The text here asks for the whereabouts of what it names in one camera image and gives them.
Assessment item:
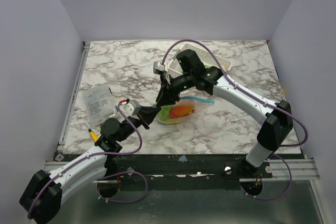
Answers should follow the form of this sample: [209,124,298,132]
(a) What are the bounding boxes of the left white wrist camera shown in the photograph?
[119,99,141,116]

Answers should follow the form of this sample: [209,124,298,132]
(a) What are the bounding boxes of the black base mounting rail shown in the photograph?
[98,154,272,191]

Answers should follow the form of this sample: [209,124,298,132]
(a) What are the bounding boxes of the white perforated plastic basket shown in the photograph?
[166,43,218,78]

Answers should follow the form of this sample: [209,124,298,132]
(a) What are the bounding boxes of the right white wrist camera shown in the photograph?
[153,61,167,75]

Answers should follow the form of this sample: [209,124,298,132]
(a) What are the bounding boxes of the clear zip top bag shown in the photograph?
[156,96,215,125]

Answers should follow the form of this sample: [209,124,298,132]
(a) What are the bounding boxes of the aluminium frame rail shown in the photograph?
[56,41,91,153]

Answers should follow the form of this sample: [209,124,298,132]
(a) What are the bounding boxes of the orange yellow toy mango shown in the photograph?
[169,105,195,118]

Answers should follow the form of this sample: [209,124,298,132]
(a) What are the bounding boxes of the yellow toy banana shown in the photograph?
[163,119,184,125]

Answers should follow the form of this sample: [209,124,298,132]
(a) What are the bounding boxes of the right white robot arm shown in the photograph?
[153,49,293,178]

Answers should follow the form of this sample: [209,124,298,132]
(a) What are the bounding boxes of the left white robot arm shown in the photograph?
[19,100,161,223]

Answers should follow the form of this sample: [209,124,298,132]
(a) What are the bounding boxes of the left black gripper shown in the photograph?
[117,106,161,143]

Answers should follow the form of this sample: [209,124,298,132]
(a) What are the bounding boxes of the yellow marker pen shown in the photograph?
[84,123,98,142]

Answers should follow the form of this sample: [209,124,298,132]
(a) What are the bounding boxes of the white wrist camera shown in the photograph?
[153,61,167,75]
[119,99,141,116]

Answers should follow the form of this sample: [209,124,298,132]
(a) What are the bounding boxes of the green toy pepper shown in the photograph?
[156,106,172,121]

